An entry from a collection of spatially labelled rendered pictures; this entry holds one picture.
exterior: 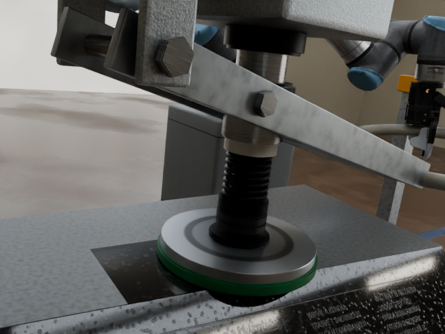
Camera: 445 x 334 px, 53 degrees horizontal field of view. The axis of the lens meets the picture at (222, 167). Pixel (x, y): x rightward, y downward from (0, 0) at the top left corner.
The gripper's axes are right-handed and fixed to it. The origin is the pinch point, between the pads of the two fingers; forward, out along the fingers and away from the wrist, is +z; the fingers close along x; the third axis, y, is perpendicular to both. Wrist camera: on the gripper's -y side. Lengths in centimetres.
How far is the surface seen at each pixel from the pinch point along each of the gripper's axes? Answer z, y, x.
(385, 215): 58, 1, -102
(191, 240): -4, 37, 85
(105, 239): -2, 49, 85
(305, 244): -3, 23, 77
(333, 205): 2, 21, 48
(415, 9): -83, -35, -707
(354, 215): 2, 17, 52
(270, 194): 1, 34, 50
